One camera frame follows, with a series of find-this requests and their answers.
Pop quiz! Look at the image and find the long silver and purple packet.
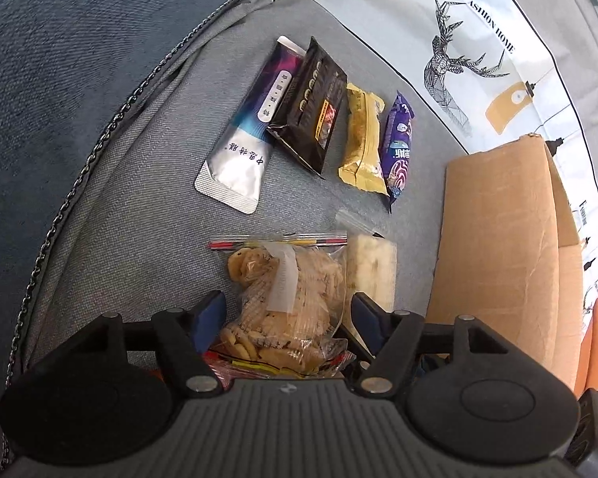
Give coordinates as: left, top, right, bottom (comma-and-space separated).
194, 36, 308, 215

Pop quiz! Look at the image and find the cardboard box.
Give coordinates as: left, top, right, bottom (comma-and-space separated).
425, 133, 598, 395

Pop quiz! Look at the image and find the black snack packet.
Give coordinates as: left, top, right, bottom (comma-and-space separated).
266, 36, 349, 180

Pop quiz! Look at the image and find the deer print cloth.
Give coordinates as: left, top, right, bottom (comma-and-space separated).
252, 0, 598, 312

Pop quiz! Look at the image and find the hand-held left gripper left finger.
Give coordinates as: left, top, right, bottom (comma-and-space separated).
62, 290, 229, 400

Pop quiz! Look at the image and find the clear zip bag of cookies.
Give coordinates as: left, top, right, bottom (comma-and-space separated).
208, 231, 350, 375

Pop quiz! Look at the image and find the clear bag with white wafer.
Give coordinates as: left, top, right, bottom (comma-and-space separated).
335, 209, 398, 355

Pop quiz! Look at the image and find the purple snack packet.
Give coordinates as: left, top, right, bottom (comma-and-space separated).
380, 90, 416, 215

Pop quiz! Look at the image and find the blue fabric cushion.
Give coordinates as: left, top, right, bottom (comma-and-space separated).
0, 0, 282, 461

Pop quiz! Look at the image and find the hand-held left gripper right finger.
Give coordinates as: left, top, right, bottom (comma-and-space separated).
351, 292, 531, 400

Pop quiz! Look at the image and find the golden yellow snack packet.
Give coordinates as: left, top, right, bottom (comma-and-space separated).
338, 82, 390, 196

